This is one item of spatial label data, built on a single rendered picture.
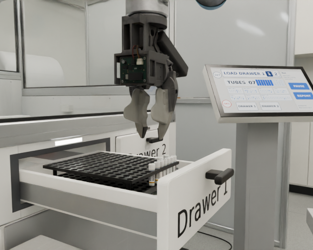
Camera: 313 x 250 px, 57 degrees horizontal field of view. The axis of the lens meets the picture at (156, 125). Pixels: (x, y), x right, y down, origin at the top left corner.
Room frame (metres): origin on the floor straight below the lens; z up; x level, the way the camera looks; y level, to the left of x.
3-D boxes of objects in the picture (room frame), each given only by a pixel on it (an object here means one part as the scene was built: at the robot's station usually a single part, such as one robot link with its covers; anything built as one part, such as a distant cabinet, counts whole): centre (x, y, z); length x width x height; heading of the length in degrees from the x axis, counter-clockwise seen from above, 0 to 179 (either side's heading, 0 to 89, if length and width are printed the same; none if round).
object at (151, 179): (0.54, 0.01, 0.89); 0.01 x 0.01 x 0.05
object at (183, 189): (0.50, -0.08, 0.87); 0.29 x 0.02 x 0.11; 149
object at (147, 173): (0.55, 0.00, 0.90); 0.18 x 0.02 x 0.01; 149
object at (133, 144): (0.93, 0.03, 0.87); 0.29 x 0.02 x 0.11; 149
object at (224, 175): (0.48, -0.10, 0.91); 0.07 x 0.04 x 0.01; 149
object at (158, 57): (0.52, 0.02, 1.11); 0.09 x 0.08 x 0.12; 149
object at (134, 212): (0.60, 0.10, 0.86); 0.40 x 0.26 x 0.06; 59
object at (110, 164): (0.60, 0.09, 0.87); 0.22 x 0.18 x 0.06; 59
